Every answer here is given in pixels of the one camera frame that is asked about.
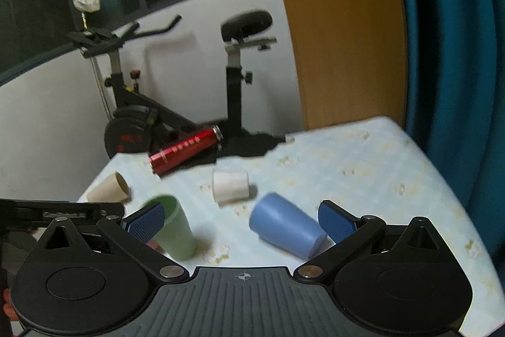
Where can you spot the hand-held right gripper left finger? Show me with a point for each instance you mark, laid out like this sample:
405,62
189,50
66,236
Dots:
144,221

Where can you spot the blue cup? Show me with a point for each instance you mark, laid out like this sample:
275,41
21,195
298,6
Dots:
284,224

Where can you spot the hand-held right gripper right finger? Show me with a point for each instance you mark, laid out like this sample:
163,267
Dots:
335,220

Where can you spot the light blue printed tablecloth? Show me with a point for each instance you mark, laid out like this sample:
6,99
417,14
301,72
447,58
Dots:
335,163

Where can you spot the blue curtain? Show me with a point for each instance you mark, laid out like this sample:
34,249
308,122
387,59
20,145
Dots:
453,64

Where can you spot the red metal bottle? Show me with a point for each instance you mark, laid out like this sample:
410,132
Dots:
181,151

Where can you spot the white cup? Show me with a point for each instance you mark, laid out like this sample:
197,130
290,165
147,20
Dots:
231,187

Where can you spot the green cup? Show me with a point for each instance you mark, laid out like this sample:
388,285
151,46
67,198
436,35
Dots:
177,232

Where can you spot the white wrapped ball on pole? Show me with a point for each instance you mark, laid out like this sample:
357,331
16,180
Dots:
86,0

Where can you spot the wooden board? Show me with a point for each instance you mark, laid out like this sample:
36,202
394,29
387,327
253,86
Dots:
335,25

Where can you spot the person's left hand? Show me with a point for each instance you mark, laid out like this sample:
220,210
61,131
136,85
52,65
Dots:
8,307

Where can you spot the beige cup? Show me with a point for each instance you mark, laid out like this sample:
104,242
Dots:
107,190

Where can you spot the black exercise bike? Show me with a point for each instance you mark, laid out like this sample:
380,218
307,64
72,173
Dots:
233,84

